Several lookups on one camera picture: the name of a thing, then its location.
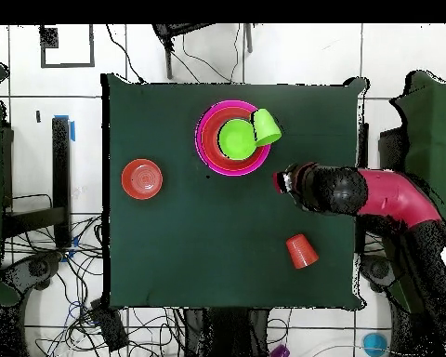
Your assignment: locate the orange cup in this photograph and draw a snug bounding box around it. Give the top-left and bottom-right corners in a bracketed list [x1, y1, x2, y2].
[284, 232, 320, 270]

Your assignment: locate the black metal stand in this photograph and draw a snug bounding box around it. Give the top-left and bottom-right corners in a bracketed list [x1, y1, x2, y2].
[356, 122, 408, 254]
[1, 116, 72, 250]

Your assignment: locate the dark green tablecloth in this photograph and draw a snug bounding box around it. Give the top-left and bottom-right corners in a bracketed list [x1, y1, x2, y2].
[100, 73, 369, 311]

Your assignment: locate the black floor cable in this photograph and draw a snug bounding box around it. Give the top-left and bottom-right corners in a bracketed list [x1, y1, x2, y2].
[105, 23, 146, 84]
[180, 23, 243, 84]

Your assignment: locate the black power brick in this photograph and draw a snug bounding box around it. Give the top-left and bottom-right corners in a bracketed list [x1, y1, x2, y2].
[89, 297, 130, 352]

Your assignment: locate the large pink bowl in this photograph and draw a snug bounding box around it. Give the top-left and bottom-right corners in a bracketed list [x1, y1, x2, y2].
[193, 99, 272, 178]

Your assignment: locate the small orange bowl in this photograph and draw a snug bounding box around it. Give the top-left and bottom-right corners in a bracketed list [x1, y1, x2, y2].
[121, 158, 164, 201]

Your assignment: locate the blue tape strip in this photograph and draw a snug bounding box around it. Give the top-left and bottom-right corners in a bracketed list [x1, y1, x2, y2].
[53, 113, 76, 143]

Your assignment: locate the small green bowl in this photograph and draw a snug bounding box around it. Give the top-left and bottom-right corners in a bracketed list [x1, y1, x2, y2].
[217, 118, 258, 162]

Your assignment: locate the green cup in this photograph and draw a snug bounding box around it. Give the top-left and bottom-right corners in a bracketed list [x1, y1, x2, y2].
[249, 108, 283, 147]

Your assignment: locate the large orange bowl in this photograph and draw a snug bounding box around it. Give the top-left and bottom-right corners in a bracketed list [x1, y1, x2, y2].
[201, 106, 266, 169]

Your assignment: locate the blue disc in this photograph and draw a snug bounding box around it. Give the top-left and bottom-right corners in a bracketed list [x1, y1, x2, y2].
[361, 331, 388, 357]

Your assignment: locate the tangled cable bundle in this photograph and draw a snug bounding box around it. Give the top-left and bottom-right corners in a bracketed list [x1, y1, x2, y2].
[3, 215, 185, 357]

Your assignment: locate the black camera tripod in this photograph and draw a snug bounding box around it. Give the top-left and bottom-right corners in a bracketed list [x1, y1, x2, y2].
[151, 22, 256, 81]

